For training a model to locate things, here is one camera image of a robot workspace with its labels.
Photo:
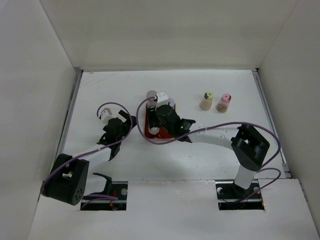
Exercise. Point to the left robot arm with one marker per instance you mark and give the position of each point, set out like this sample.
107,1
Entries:
68,177

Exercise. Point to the red rectangular tray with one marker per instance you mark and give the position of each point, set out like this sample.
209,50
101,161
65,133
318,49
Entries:
163,134

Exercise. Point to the silver-lid shaker jar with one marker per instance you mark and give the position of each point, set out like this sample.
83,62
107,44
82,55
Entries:
153,131

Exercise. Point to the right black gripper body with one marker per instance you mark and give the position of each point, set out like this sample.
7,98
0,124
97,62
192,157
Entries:
171,129

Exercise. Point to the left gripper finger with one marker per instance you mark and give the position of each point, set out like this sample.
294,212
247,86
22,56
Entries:
130,120
106,129

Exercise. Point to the pink-lid spice bottle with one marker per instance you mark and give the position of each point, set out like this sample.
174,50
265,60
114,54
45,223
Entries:
224,102

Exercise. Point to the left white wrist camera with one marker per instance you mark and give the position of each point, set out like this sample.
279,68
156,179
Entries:
106,115

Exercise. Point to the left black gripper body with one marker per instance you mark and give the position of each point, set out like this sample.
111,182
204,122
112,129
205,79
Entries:
125,127

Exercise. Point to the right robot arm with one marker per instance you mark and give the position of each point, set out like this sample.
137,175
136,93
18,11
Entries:
248,145

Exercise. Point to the yellow-lid spice bottle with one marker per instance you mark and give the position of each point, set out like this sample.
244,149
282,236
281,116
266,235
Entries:
207,100

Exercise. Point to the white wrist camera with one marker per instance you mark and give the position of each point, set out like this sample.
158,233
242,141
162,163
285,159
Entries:
161,99
106,115

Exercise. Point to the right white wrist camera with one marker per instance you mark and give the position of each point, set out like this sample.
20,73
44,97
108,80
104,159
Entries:
161,99

